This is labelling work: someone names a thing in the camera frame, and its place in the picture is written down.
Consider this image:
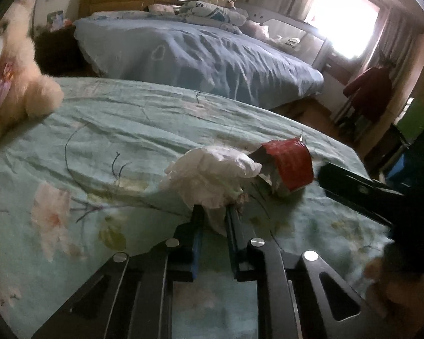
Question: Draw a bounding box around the dark wooden nightstand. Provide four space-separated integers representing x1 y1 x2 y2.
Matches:
33 30 92 78

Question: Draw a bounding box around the blue sheeted bed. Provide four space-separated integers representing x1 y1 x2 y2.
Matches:
72 16 326 110

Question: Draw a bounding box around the white blue printed pillow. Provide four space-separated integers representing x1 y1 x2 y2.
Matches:
178 1 248 32

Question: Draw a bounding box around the torn red foil packet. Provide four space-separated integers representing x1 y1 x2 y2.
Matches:
249 135 314 197

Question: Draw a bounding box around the beige teddy bear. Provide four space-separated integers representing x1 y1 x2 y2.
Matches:
0 0 65 149

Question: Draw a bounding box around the person's right hand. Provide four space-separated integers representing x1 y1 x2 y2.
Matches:
364 256 424 316

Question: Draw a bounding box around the white tissue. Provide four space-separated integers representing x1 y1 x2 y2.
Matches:
159 145 263 235

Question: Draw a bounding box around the dark red hanging garment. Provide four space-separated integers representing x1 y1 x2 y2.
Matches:
343 64 394 122

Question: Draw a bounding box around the green floral bedsheet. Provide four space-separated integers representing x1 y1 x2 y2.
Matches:
0 77 393 339

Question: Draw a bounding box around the pink plush cushion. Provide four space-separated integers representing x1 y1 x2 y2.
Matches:
242 19 270 40

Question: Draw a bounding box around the pale pink pillow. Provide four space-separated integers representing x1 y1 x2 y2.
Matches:
148 3 179 16

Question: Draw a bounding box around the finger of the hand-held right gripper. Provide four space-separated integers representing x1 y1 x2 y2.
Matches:
314 162 405 227
35 205 205 339
225 205 407 339

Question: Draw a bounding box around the grey bed guard rail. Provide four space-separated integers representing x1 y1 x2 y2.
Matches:
235 2 331 71

